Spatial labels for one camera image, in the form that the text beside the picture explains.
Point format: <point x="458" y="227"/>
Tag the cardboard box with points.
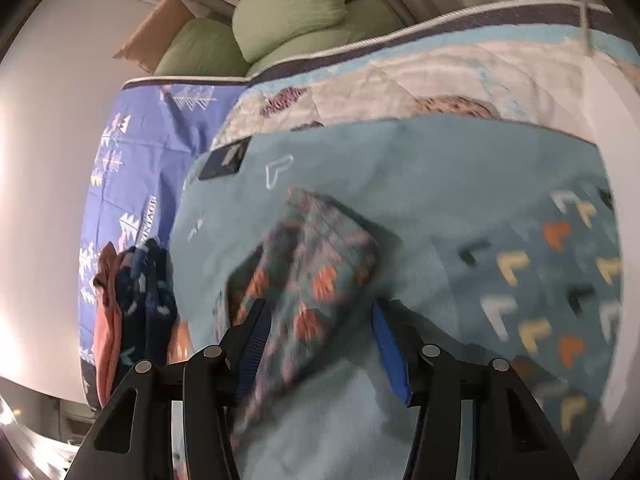
<point x="155" y="30"/>

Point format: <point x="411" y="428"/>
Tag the blue tree-print bedsheet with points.
<point x="135" y="160"/>

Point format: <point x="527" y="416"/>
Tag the mattress with grey edge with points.
<point x="450" y="22"/>

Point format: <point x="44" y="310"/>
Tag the pale patchwork quilt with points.
<point x="400" y="85"/>

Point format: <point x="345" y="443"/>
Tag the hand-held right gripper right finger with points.
<point x="387" y="352"/>

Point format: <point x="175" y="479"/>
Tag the orange garment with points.
<point x="107" y="330"/>

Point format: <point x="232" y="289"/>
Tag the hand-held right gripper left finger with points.
<point x="249" y="357"/>

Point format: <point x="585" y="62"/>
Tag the navy patterned garment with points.
<point x="152" y="290"/>

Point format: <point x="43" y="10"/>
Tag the teal floral garment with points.
<point x="310" y="260"/>

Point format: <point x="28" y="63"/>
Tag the teal printed blanket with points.
<point x="425" y="185"/>

